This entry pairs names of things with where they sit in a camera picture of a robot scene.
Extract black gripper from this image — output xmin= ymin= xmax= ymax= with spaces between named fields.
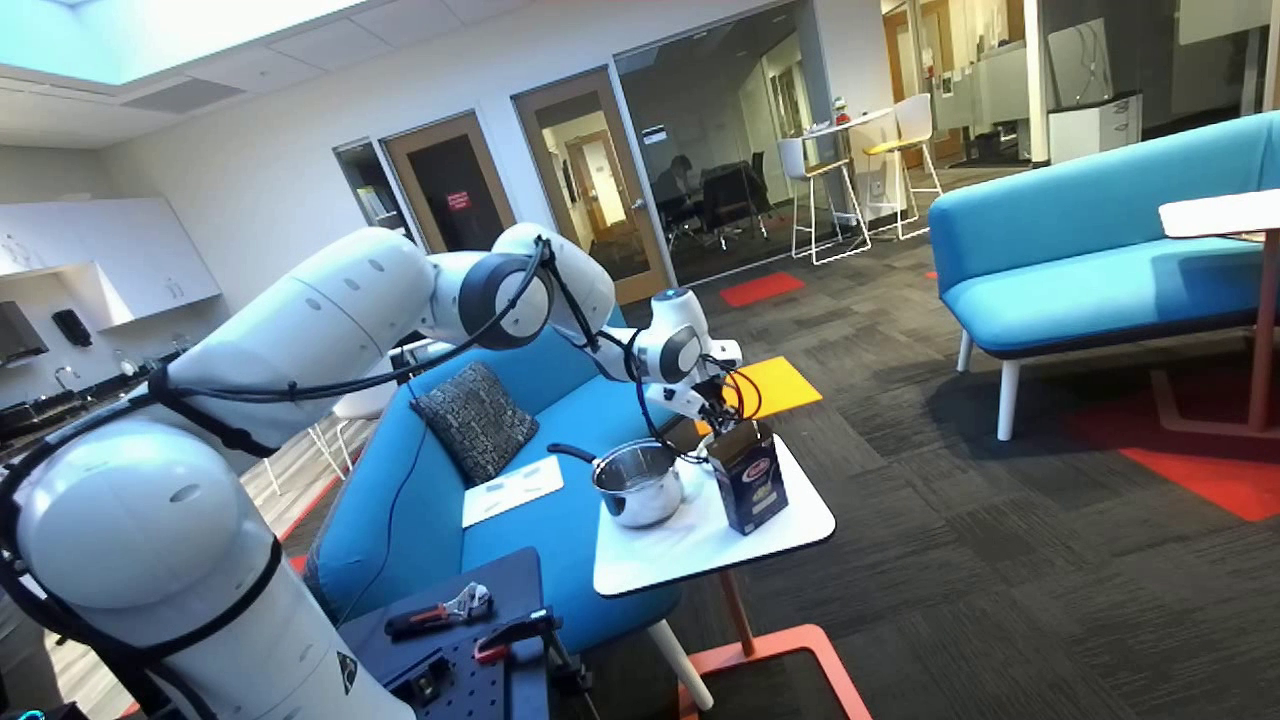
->
xmin=657 ymin=382 xmax=735 ymax=463

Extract blue pasta box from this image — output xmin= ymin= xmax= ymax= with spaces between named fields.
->
xmin=706 ymin=415 xmax=794 ymax=539

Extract white paper sheet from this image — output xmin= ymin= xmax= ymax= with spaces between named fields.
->
xmin=457 ymin=452 xmax=569 ymax=532

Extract grey patterned pillow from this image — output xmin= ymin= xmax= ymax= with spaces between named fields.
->
xmin=409 ymin=361 xmax=539 ymax=489

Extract wooden framed glass door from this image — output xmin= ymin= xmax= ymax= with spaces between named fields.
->
xmin=512 ymin=62 xmax=678 ymax=304

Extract white high stool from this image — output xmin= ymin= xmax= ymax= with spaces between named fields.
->
xmin=776 ymin=132 xmax=876 ymax=267

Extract blue sofa with pillow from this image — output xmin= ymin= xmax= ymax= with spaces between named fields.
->
xmin=306 ymin=324 xmax=733 ymax=656

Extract dark perforated mounting board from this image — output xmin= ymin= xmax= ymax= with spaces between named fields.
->
xmin=336 ymin=543 xmax=558 ymax=720

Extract white high table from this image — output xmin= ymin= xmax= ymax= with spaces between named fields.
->
xmin=798 ymin=100 xmax=935 ymax=263

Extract wooden framed dark door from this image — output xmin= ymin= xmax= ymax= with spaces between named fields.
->
xmin=378 ymin=107 xmax=522 ymax=256

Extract yellow high stool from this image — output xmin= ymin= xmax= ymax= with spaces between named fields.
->
xmin=864 ymin=127 xmax=945 ymax=248

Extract long blue sofa white legs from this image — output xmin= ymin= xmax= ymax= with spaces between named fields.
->
xmin=925 ymin=107 xmax=1280 ymax=446

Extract white storage cabinet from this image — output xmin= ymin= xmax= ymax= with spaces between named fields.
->
xmin=1046 ymin=87 xmax=1147 ymax=167

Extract silver pot black handle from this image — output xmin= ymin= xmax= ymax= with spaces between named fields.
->
xmin=550 ymin=435 xmax=689 ymax=532

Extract black clamp red handle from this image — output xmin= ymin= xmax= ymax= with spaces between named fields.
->
xmin=381 ymin=578 xmax=498 ymax=642
xmin=472 ymin=609 xmax=558 ymax=672

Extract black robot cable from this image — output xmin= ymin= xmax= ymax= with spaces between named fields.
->
xmin=0 ymin=232 xmax=771 ymax=672

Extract white wall cabinet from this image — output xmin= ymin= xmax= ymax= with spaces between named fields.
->
xmin=0 ymin=196 xmax=225 ymax=331

